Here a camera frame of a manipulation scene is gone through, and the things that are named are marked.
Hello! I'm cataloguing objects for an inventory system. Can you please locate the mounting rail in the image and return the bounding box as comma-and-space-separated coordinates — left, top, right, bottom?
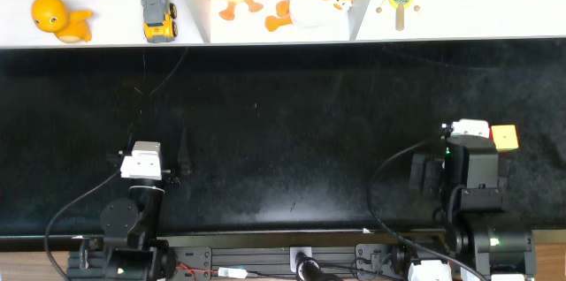
65, 232, 448, 281

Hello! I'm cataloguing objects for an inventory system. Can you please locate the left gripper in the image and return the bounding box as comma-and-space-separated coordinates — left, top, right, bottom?
125, 122, 193, 185

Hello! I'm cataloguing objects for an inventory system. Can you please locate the yellow wooden rattle drum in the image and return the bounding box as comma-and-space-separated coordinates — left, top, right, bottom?
375, 0, 422, 32

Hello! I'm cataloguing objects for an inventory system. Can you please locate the orange dinosaur toy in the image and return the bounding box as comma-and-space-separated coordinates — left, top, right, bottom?
30, 0, 95, 44

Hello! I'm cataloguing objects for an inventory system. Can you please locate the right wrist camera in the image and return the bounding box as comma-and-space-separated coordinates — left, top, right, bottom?
441, 118, 492, 139

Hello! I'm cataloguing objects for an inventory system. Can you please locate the white plush duck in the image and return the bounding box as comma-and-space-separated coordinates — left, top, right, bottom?
264, 0, 355, 33

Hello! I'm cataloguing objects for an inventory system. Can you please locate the many-coloured puzzle cube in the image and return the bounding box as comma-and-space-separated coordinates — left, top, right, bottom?
489, 124, 520, 153

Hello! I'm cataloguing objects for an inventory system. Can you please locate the white shelf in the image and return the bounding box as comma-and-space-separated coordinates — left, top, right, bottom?
0, 0, 566, 50

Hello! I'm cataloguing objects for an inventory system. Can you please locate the grey and yellow toy truck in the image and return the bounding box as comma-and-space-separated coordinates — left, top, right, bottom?
141, 0, 180, 44

